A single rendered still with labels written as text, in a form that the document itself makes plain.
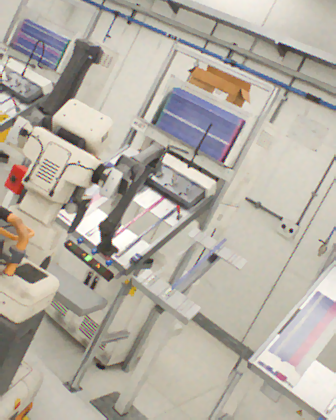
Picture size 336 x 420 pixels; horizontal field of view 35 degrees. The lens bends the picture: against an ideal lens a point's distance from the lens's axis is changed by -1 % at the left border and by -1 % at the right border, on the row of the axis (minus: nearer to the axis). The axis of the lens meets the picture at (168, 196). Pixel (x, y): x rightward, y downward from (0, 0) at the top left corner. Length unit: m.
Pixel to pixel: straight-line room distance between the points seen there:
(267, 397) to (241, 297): 1.86
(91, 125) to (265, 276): 2.70
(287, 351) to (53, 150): 1.33
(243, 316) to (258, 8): 2.65
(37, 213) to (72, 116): 0.40
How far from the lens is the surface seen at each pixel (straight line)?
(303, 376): 2.45
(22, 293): 1.77
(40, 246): 2.14
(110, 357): 3.18
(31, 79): 3.90
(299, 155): 4.43
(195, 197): 2.96
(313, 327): 2.57
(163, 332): 2.75
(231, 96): 3.46
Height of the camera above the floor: 1.53
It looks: 9 degrees down
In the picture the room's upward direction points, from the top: 28 degrees clockwise
